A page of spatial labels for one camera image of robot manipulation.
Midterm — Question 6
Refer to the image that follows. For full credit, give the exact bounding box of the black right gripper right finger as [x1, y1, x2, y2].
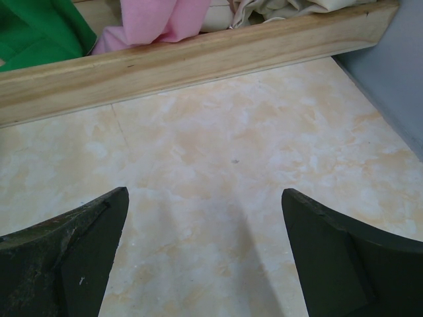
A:
[282, 188, 422, 316]

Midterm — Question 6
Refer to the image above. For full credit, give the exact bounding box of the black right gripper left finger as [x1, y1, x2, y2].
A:
[1, 187, 129, 316]

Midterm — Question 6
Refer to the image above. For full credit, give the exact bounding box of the wooden clothes rack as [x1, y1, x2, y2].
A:
[1, 1, 399, 127]

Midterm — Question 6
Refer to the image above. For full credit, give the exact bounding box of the green tank top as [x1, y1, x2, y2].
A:
[1, 0, 96, 72]

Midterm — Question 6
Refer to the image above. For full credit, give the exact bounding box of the pink shirt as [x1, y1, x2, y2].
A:
[91, 0, 211, 55]

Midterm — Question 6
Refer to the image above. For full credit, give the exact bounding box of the beige cloth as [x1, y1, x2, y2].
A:
[200, 0, 369, 33]

